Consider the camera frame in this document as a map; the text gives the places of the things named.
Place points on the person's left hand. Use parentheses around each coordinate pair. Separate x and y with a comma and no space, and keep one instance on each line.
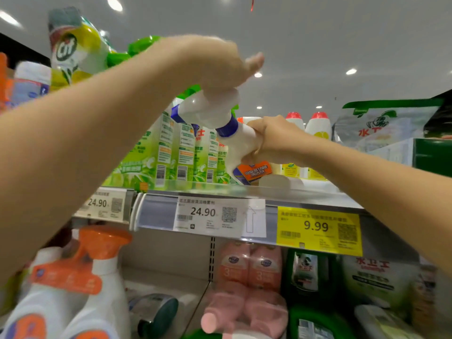
(205,63)

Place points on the person's right hand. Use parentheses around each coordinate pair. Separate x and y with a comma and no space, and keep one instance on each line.
(282,141)

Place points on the white red-capped cleaner bottle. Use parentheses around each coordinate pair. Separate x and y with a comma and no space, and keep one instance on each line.
(319,125)
(294,123)

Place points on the white spray bottle blue collar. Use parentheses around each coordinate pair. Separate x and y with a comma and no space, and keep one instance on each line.
(236,148)

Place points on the large green white cleaner pouch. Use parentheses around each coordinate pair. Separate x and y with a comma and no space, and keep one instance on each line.
(381,123)

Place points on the row of green pump bottles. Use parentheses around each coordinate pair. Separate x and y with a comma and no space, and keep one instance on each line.
(141,155)

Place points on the pink cleaner bottle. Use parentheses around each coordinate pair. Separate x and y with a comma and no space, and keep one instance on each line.
(234,264)
(247,314)
(265,268)

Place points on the yellow green cleaner bottle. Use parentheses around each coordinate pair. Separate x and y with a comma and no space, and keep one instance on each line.
(78,46)

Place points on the dark green cleaner bottle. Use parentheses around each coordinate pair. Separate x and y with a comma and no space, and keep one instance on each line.
(304,272)
(318,322)

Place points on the white green-print cleaner pouch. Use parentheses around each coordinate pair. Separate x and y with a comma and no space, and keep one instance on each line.
(381,282)

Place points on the white blue cleaner bottle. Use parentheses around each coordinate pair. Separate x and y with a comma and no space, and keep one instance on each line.
(32,81)

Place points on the slim white red-capped bottle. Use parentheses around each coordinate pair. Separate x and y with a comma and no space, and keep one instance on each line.
(385,325)

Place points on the teal rounded cleaner bottle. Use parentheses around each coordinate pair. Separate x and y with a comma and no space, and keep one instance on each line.
(152,314)

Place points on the white orange-trigger spray bottle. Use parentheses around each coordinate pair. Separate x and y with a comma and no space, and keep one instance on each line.
(35,307)
(106,300)

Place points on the person's right forearm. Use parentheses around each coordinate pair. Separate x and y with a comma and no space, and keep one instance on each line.
(388,201)

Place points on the person's left forearm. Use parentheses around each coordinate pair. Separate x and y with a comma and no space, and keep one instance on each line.
(70,151)

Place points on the round ceiling light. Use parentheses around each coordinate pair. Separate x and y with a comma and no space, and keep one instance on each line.
(8,17)
(258,75)
(351,71)
(114,3)

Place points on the red hanging ribbon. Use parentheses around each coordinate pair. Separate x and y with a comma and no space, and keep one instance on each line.
(251,3)

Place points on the yellow price tag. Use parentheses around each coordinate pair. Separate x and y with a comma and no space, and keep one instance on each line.
(318,229)

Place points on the white price tag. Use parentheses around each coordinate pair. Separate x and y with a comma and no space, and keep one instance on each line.
(205,215)
(106,204)

